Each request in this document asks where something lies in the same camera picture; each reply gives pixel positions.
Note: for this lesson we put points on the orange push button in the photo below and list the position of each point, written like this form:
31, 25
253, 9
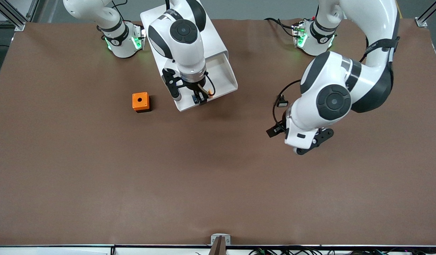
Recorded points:
210, 93

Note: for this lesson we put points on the white drawer cabinet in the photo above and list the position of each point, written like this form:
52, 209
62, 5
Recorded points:
214, 35

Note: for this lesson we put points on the orange button enclosure box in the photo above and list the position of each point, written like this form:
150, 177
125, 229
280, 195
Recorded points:
144, 99

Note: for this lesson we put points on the aluminium frame profile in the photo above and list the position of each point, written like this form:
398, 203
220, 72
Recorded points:
19, 25
420, 22

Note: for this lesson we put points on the blue black electronic component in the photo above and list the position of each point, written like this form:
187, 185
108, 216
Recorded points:
195, 99

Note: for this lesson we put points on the black push button switch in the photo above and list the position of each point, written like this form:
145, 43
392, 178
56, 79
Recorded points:
282, 103

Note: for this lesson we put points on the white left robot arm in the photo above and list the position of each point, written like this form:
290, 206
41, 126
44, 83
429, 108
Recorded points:
373, 21

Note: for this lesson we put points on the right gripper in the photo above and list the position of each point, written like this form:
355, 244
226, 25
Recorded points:
195, 88

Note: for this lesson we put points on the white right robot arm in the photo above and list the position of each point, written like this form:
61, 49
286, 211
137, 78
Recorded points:
189, 56

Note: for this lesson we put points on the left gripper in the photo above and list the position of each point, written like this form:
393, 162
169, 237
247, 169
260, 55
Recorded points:
282, 126

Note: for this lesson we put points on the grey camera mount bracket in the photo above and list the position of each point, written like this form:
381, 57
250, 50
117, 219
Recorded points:
220, 248

